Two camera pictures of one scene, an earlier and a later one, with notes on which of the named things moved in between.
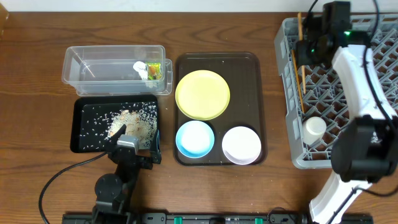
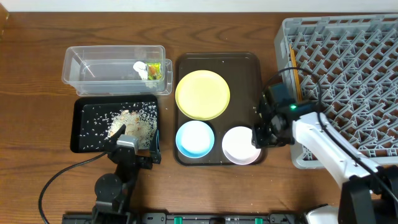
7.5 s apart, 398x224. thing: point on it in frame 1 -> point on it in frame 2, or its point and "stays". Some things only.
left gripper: (137, 159) stays
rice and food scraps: (98, 123) stays
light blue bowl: (194, 139) stays
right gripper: (301, 50) -> (259, 139)
